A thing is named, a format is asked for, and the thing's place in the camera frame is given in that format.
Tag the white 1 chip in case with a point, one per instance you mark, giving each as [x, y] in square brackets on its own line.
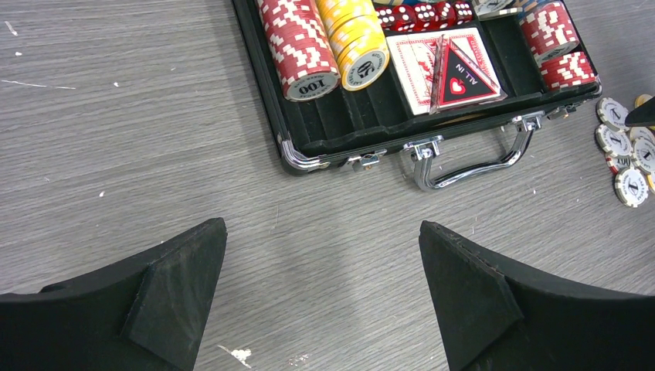
[493, 9]

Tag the red backed card deck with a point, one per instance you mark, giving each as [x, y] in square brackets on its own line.
[413, 56]

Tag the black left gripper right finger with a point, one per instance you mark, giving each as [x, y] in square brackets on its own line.
[496, 313]

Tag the red chip stack right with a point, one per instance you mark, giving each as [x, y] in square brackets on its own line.
[549, 31]

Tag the yellow chip stack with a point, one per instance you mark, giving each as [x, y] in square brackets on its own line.
[357, 41]

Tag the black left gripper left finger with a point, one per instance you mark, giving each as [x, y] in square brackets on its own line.
[145, 312]

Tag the triangular all in button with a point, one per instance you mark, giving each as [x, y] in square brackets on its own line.
[458, 81]

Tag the dark red chip stack left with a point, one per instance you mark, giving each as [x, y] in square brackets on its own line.
[300, 49]

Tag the pile of loose poker chips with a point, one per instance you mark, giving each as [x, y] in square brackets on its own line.
[629, 152]

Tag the lower red chip stack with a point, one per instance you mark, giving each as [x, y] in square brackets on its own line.
[569, 70]

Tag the black aluminium poker case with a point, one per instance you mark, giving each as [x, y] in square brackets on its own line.
[342, 87]

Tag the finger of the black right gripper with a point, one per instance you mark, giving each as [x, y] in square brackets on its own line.
[643, 113]

